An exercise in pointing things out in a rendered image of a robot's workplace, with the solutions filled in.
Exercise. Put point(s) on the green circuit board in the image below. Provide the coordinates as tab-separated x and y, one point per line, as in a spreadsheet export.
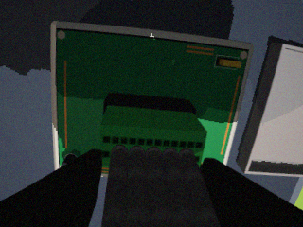
90	65

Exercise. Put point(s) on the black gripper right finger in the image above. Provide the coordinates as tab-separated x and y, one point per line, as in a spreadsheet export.
240	202

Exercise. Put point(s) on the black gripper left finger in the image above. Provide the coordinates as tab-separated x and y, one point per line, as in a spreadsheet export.
64	198

